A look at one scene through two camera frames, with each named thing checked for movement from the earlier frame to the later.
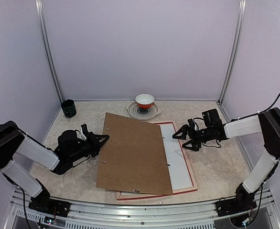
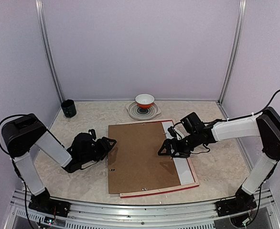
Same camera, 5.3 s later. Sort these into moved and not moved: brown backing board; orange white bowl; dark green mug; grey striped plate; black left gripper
Moved: brown backing board; black left gripper
Not moved: dark green mug; orange white bowl; grey striped plate
